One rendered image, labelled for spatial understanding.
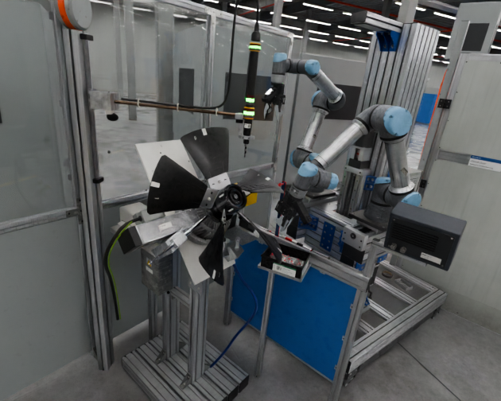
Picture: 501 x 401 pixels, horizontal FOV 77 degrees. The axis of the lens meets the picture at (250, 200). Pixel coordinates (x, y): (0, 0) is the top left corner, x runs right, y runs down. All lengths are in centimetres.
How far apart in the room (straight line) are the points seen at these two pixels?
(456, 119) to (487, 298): 141
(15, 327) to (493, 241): 309
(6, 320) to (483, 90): 317
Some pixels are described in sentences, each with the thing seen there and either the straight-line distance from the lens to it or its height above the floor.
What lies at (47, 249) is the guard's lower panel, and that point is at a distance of 186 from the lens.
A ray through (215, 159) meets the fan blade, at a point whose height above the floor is 134.
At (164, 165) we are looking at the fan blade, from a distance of 122.
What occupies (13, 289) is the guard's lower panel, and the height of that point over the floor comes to 67.
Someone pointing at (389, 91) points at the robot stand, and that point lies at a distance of 200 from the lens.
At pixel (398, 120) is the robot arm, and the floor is 159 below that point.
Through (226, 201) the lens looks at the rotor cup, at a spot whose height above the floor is 121.
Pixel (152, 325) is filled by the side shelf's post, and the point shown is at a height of 16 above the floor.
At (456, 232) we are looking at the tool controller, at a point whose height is 123.
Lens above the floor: 169
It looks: 21 degrees down
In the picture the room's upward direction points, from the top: 6 degrees clockwise
